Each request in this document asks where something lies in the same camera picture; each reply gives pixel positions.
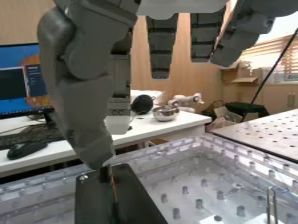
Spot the clear box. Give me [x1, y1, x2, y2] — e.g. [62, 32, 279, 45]
[0, 132, 298, 224]

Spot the cardboard box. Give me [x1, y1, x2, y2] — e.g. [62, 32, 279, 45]
[221, 61, 264, 85]

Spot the black keyboard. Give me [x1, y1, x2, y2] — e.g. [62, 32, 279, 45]
[0, 124, 67, 150]

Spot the black round object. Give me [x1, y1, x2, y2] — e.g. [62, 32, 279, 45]
[131, 94, 156, 116]

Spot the metal bowl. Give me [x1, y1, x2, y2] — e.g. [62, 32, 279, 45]
[152, 105, 182, 123]

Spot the small white jointed device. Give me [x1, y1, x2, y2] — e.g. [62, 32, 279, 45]
[167, 92, 207, 110]

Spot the thin metal drill bit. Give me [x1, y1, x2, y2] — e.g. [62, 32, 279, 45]
[265, 185, 283, 224]

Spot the white desk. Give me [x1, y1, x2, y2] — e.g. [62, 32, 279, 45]
[0, 109, 215, 179]

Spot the thin black rod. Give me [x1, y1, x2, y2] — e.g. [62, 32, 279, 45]
[249, 27, 298, 112]

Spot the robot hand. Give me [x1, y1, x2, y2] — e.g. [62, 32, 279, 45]
[38, 0, 298, 170]

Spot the computer monitor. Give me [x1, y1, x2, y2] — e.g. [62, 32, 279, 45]
[0, 42, 58, 124]

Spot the black computer mouse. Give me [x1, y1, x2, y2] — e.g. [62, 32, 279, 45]
[6, 141, 50, 161]

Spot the black plate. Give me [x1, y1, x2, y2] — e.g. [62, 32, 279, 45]
[74, 162, 171, 224]

